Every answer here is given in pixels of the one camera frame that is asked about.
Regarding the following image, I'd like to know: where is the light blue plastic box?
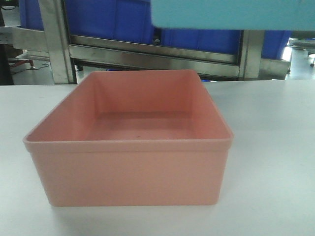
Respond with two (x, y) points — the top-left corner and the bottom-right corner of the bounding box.
(151, 0), (315, 31)

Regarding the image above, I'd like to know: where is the pink plastic box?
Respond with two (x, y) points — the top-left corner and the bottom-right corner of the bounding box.
(23, 70), (233, 207)

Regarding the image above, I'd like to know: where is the right blue plastic crate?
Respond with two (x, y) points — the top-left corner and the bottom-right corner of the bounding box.
(261, 30), (292, 59)

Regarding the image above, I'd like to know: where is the red metal table frame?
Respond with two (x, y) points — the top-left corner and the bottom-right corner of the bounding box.
(8, 59), (35, 70)

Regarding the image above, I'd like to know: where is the stainless steel shelf rack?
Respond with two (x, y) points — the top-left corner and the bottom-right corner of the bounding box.
(12, 0), (291, 84)

